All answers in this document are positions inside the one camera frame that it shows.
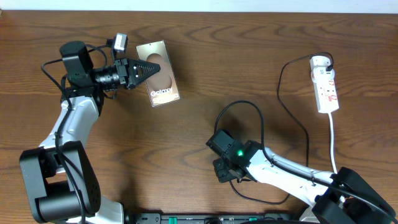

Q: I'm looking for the gold Galaxy smartphone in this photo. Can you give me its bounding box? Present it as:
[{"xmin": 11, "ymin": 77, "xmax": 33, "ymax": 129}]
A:
[{"xmin": 136, "ymin": 40, "xmax": 180, "ymax": 107}]

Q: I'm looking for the black USB charging cable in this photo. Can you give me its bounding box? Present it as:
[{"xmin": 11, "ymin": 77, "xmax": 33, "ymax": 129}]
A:
[{"xmin": 228, "ymin": 52, "xmax": 335, "ymax": 206}]

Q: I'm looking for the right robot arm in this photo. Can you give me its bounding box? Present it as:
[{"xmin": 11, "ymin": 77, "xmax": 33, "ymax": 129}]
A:
[{"xmin": 206, "ymin": 130, "xmax": 397, "ymax": 223}]

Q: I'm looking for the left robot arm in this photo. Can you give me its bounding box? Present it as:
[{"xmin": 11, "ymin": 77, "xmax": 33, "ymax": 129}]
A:
[{"xmin": 19, "ymin": 39, "xmax": 161, "ymax": 223}]

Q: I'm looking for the white USB charger plug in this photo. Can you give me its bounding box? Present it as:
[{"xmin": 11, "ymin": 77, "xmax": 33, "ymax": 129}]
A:
[{"xmin": 310, "ymin": 55, "xmax": 333, "ymax": 72}]

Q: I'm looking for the white power strip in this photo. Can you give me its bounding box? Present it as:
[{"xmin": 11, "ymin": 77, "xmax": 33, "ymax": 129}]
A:
[{"xmin": 311, "ymin": 67, "xmax": 339, "ymax": 114}]

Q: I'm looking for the black left camera cable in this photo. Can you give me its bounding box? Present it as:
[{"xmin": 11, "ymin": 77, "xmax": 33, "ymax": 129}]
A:
[{"xmin": 40, "ymin": 43, "xmax": 109, "ymax": 224}]

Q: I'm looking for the black camera cable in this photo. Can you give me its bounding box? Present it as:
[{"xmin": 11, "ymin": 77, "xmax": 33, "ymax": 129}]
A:
[
  {"xmin": 40, "ymin": 43, "xmax": 109, "ymax": 224},
  {"xmin": 213, "ymin": 100, "xmax": 398, "ymax": 224}
]

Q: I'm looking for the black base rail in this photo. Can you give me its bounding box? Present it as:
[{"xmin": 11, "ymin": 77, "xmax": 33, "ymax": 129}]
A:
[{"xmin": 132, "ymin": 213, "xmax": 293, "ymax": 224}]

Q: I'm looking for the black right camera cable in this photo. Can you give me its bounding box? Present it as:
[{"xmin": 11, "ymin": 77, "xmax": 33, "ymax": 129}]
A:
[{"xmin": 213, "ymin": 100, "xmax": 398, "ymax": 224}]

